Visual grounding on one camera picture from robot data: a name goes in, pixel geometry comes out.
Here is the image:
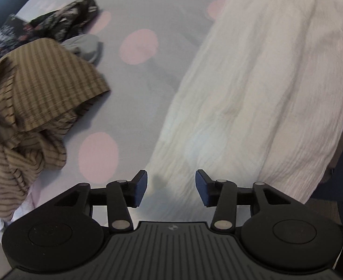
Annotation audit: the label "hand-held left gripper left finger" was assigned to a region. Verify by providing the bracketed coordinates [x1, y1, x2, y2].
[47, 169, 149, 234]

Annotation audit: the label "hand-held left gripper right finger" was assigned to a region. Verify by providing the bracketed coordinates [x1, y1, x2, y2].
[195, 169, 300, 235]

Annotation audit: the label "white gauze pants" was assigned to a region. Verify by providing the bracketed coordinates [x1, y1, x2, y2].
[147, 0, 343, 210]

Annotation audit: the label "grey bed with pink dots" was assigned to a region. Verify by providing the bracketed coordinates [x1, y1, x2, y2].
[0, 0, 343, 231]

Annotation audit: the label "brown striped garment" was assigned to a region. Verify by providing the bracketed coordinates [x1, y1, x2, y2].
[0, 37, 111, 221]

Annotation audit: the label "light grey garment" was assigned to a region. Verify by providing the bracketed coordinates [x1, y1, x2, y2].
[61, 33, 103, 65]

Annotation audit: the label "dark floral garment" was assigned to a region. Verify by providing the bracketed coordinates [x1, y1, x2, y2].
[0, 0, 100, 65]

